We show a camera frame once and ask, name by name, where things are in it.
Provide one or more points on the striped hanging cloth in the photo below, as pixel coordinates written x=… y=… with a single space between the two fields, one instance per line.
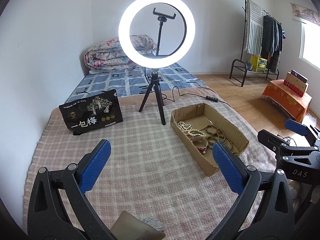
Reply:
x=254 y=28

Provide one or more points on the black phone holder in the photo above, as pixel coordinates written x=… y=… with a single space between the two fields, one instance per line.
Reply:
x=161 y=18

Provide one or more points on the floral curtain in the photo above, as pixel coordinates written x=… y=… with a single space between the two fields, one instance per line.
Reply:
x=304 y=15

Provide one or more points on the blue patterned bed sheet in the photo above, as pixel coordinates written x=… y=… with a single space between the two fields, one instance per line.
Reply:
x=134 y=81

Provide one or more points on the yellow box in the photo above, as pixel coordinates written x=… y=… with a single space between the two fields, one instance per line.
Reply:
x=259 y=64

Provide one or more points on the black clothes rack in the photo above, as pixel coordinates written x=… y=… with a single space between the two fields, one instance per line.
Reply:
x=241 y=68

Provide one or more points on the white ring light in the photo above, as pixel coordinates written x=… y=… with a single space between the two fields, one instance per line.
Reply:
x=151 y=24

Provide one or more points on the pink plaid blanket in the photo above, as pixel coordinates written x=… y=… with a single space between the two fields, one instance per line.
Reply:
x=150 y=172

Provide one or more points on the folded floral quilt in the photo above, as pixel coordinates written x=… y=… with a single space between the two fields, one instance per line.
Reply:
x=108 y=55

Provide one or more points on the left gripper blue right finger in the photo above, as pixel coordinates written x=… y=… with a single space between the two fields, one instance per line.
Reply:
x=263 y=208

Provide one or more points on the orange covered table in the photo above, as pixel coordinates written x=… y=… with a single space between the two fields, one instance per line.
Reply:
x=294 y=105

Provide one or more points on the dark hanging clothes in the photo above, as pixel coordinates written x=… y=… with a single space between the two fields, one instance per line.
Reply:
x=272 y=42

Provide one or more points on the stacked boxes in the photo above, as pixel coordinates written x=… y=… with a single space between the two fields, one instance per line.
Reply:
x=294 y=83

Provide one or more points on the brown cardboard box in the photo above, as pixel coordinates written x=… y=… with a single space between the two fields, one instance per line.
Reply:
x=199 y=127

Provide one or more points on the black tripod stand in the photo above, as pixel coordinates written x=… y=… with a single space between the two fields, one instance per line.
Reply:
x=154 y=85

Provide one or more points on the black snack bag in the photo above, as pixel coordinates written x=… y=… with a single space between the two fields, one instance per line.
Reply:
x=91 y=113

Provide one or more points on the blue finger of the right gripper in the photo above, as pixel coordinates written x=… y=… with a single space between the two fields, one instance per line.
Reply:
x=296 y=127
x=273 y=142

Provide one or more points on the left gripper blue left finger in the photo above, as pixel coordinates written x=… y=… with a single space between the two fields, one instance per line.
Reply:
x=58 y=206

